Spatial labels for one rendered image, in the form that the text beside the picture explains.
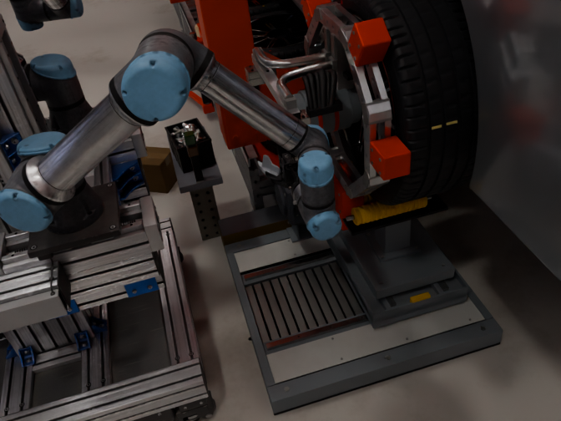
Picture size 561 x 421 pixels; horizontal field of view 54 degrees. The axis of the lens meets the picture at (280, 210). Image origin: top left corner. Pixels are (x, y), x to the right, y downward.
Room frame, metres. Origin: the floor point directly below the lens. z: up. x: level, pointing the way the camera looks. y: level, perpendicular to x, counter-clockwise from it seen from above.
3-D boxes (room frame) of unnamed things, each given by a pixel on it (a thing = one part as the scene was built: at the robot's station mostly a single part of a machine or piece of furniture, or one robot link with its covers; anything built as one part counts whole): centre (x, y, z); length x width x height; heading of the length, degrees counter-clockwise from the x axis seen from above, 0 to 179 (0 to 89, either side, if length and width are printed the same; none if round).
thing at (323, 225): (0.97, -0.09, 0.85); 0.11 x 0.08 x 0.09; 11
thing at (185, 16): (3.17, 0.30, 0.28); 2.47 x 0.09 x 0.22; 11
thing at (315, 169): (0.99, -0.09, 0.95); 0.11 x 0.08 x 0.11; 176
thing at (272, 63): (1.55, -0.09, 1.03); 0.19 x 0.18 x 0.11; 101
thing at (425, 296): (1.51, -0.40, 0.13); 0.50 x 0.36 x 0.10; 11
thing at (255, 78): (1.60, 0.00, 0.93); 0.09 x 0.05 x 0.05; 101
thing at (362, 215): (1.37, -0.35, 0.51); 0.29 x 0.06 x 0.06; 101
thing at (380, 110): (1.47, -0.23, 0.85); 0.54 x 0.07 x 0.54; 11
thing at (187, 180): (1.96, 0.33, 0.44); 0.43 x 0.17 x 0.03; 11
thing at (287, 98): (1.35, -0.13, 1.03); 0.19 x 0.18 x 0.11; 101
